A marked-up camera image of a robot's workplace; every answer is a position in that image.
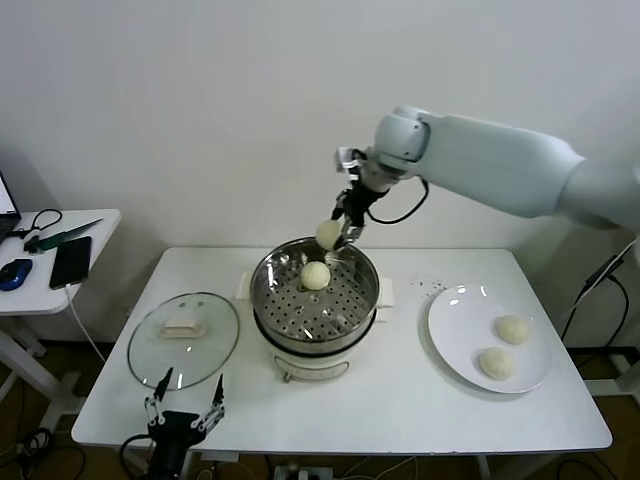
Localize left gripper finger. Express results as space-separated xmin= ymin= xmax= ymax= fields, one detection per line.
xmin=189 ymin=373 xmax=226 ymax=434
xmin=143 ymin=367 xmax=175 ymax=427

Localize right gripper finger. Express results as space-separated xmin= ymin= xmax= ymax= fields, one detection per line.
xmin=338 ymin=223 xmax=365 ymax=254
xmin=331 ymin=187 xmax=352 ymax=222

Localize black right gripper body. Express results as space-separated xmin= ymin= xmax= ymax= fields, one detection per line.
xmin=344 ymin=178 xmax=382 ymax=230

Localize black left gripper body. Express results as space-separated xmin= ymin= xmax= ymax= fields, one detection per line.
xmin=148 ymin=410 xmax=207 ymax=476

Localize white steamed baozi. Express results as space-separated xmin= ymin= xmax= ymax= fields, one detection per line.
xmin=495 ymin=314 xmax=530 ymax=346
xmin=478 ymin=348 xmax=516 ymax=381
xmin=300 ymin=261 xmax=331 ymax=291
xmin=315 ymin=219 xmax=344 ymax=251

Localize round glass pot lid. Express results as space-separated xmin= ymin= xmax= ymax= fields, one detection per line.
xmin=127 ymin=292 xmax=241 ymax=391

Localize perforated steel steamer basket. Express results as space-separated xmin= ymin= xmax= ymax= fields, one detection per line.
xmin=234 ymin=237 xmax=396 ymax=351

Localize round white plate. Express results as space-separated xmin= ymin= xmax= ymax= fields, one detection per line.
xmin=426 ymin=283 xmax=553 ymax=394

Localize small white side table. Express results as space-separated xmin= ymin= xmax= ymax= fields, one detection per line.
xmin=0 ymin=208 xmax=122 ymax=439

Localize black smartphone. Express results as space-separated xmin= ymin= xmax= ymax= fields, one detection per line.
xmin=48 ymin=236 xmax=93 ymax=291

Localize blue computer mouse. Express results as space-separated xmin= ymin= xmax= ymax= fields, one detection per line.
xmin=0 ymin=258 xmax=34 ymax=293

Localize dark green flat tool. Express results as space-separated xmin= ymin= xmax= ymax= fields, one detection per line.
xmin=23 ymin=218 xmax=105 ymax=254

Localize laptop screen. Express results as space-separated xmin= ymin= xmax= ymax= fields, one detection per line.
xmin=0 ymin=169 xmax=24 ymax=244

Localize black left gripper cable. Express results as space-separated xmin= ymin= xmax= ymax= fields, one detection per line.
xmin=119 ymin=433 xmax=154 ymax=480

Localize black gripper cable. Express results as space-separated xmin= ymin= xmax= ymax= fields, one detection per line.
xmin=119 ymin=433 xmax=154 ymax=480
xmin=367 ymin=177 xmax=431 ymax=225

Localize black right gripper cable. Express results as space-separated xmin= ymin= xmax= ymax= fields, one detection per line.
xmin=367 ymin=177 xmax=431 ymax=225

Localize white charging cable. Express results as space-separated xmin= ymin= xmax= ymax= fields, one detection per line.
xmin=64 ymin=285 xmax=107 ymax=364

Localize black floor cables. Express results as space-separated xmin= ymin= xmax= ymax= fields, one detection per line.
xmin=0 ymin=427 xmax=89 ymax=480

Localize white floor cable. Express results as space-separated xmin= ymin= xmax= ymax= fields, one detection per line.
xmin=344 ymin=455 xmax=419 ymax=479

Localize black looped cord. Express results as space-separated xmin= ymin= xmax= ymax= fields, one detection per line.
xmin=7 ymin=208 xmax=64 ymax=241

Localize black power adapter cable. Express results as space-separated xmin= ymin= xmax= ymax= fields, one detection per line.
xmin=559 ymin=243 xmax=640 ymax=351

